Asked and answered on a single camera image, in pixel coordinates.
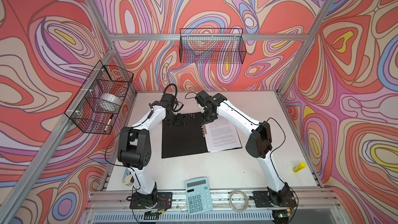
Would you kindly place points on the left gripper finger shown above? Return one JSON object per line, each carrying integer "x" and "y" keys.
{"x": 167, "y": 122}
{"x": 180, "y": 120}

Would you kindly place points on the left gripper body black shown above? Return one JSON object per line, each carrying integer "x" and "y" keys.
{"x": 173, "y": 116}

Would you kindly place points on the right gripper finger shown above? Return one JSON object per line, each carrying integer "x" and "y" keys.
{"x": 212, "y": 117}
{"x": 203, "y": 119}

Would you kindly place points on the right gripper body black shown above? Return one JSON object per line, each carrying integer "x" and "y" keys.
{"x": 207, "y": 112}

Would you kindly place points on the printed paper stack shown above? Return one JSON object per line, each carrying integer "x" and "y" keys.
{"x": 222, "y": 135}

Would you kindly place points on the white folder black inside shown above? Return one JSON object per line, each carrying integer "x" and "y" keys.
{"x": 178, "y": 141}

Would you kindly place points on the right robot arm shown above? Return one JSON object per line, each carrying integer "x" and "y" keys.
{"x": 259, "y": 144}

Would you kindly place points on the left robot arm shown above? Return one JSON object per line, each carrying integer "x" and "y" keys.
{"x": 134, "y": 149}

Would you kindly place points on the metal folder clip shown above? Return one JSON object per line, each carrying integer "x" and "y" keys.
{"x": 204, "y": 131}

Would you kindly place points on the white tape roll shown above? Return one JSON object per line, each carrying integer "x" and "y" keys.
{"x": 110, "y": 99}

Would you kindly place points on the black marker pen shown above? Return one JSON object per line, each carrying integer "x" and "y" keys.
{"x": 108, "y": 123}

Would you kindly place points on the white stapler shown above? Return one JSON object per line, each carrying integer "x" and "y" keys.
{"x": 128, "y": 178}

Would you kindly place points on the teal calculator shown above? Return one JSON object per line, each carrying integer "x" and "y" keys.
{"x": 198, "y": 195}

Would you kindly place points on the yellow marker pen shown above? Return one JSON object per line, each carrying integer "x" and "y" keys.
{"x": 299, "y": 167}

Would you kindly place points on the black wire basket back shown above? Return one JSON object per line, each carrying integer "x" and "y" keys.
{"x": 224, "y": 50}

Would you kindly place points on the black wire basket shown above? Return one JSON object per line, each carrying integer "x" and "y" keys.
{"x": 224, "y": 50}
{"x": 86, "y": 111}

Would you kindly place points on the black wire basket left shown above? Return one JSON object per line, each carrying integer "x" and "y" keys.
{"x": 86, "y": 111}

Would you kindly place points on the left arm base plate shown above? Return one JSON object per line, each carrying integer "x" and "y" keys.
{"x": 162, "y": 201}

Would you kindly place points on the aluminium frame rail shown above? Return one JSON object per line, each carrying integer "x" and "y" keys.
{"x": 175, "y": 37}

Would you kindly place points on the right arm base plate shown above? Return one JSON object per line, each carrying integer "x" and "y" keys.
{"x": 266, "y": 199}

